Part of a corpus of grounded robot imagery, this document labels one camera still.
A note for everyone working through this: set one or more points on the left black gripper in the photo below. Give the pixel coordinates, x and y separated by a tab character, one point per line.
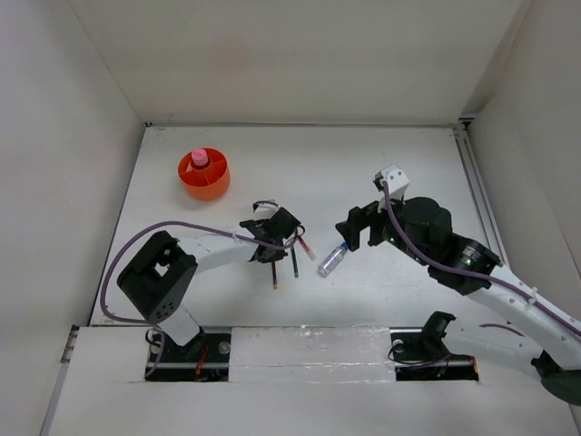
280	252

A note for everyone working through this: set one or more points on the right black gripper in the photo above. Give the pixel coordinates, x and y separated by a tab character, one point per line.
358	216

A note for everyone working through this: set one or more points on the pink capped small bottle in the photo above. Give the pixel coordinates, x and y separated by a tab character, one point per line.
199	158

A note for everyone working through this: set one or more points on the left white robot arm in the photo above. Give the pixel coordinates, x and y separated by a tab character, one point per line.
159	275

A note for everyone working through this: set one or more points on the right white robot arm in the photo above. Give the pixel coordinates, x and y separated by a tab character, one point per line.
539	339

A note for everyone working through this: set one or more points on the green pen refill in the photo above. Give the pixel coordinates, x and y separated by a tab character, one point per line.
294	261

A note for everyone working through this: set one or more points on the red pen refill with white end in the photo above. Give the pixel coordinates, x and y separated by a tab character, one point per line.
306	248

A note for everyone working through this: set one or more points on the clear spray bottle blue nozzle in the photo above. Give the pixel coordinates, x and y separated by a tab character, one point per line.
329	264

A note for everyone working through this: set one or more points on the orange round compartment organizer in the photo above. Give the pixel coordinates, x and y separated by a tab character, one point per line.
207	184

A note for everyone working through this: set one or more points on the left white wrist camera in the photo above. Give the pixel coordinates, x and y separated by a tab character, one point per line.
261	204

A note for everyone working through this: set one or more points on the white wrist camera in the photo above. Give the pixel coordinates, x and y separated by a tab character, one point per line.
261	204
396	179

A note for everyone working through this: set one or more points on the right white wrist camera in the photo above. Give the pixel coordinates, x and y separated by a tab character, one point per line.
396	179

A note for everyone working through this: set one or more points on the aluminium rail right edge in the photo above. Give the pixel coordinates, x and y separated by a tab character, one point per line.
477	188

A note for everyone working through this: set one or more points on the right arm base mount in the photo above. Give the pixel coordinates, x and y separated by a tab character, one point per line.
413	362

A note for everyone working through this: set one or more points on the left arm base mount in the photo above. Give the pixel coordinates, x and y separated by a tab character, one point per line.
207	360

